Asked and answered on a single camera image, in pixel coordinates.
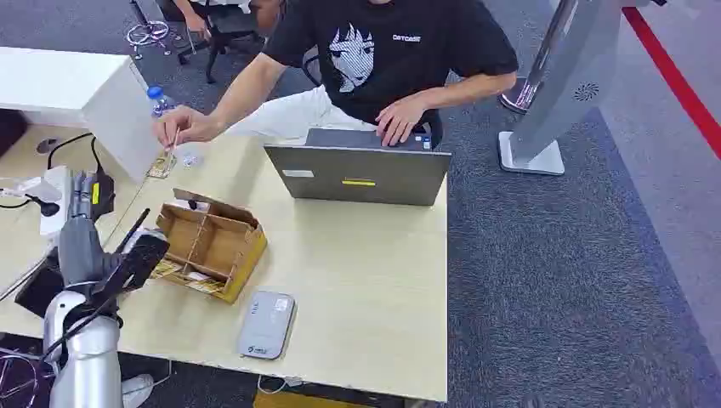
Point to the person's left hand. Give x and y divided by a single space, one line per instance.
399 119

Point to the black office chair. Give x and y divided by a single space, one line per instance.
222 34

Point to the grey laptop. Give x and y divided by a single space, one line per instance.
360 174

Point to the chrome pole with round base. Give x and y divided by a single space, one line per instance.
526 90

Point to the grey floor stand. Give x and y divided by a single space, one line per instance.
569 84

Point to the small clear plastic piece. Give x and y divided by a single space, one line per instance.
190 161

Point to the water bottle with blue cap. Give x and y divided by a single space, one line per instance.
160 102

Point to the wooden card box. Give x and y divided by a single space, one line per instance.
217 242

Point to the white cabinet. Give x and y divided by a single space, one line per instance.
107 107

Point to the person in background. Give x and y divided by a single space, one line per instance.
197 21

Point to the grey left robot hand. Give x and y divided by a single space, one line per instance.
81 248

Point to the white power strip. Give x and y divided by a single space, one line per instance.
55 197

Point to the person's right hand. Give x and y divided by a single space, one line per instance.
189 125

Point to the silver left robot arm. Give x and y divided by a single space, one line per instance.
90 360

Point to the black flat case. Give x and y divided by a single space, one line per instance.
38 287

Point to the black power adapter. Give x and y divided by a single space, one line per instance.
103 194

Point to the grey power bank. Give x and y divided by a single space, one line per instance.
266 325

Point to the yellow box under desk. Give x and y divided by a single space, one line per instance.
298 401

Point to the white shoe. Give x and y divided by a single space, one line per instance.
138 389

